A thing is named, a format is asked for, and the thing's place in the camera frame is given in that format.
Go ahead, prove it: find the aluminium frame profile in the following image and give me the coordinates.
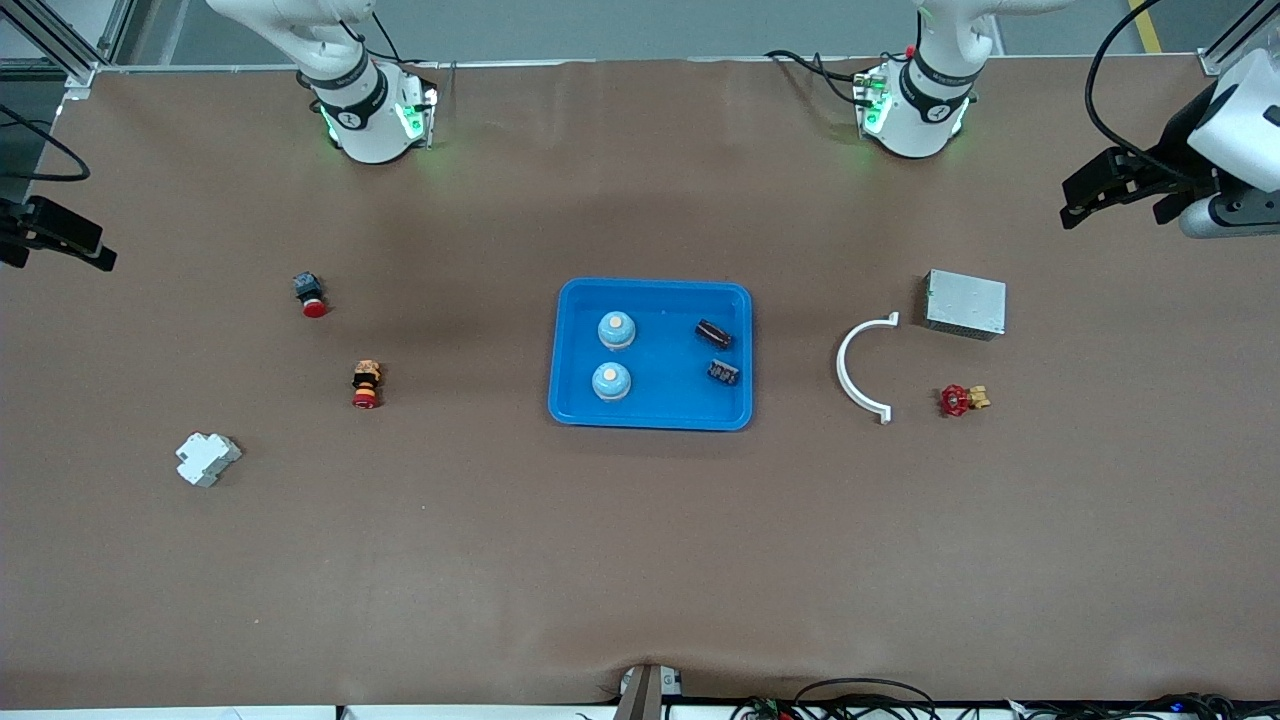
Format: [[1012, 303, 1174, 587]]
[[1198, 0, 1280, 77], [0, 0, 136, 101]]

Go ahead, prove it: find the white grey circuit breaker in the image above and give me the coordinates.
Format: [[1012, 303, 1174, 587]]
[[175, 432, 243, 488]]

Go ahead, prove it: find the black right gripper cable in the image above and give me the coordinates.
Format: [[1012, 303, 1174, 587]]
[[0, 103, 93, 184]]

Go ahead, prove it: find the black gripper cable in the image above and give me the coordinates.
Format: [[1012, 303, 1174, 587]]
[[1085, 0, 1216, 183], [0, 103, 93, 184]]

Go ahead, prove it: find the black left base cable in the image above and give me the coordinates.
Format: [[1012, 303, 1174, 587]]
[[765, 48, 873, 107]]

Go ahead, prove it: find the black cable bundle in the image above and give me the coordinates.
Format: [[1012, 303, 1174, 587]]
[[1008, 692, 1280, 720]]

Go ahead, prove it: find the black looped cable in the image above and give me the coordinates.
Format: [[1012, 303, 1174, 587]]
[[793, 678, 938, 720]]

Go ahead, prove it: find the brass valve red handwheel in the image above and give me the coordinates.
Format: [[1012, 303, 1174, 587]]
[[938, 384, 993, 418]]

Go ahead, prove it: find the white curved plastic bracket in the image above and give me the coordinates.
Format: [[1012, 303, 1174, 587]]
[[836, 312, 901, 426]]

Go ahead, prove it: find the perforated metal power supply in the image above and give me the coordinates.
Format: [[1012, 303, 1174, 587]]
[[922, 268, 1008, 342]]

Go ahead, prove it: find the blue plastic tray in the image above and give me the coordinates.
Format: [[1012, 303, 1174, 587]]
[[547, 277, 754, 433]]

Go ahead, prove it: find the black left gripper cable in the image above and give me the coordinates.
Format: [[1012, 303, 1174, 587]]
[[1085, 0, 1216, 183]]

